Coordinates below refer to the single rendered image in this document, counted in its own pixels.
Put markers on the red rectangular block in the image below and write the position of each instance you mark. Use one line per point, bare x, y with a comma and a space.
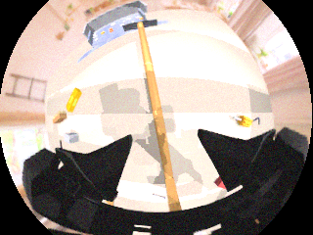
219, 182

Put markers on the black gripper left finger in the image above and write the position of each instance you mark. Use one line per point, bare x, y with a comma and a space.
102, 168

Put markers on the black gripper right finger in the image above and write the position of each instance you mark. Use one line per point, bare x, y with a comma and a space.
232, 156

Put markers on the yellow rectangular block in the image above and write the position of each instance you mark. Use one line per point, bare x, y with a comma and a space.
73, 99

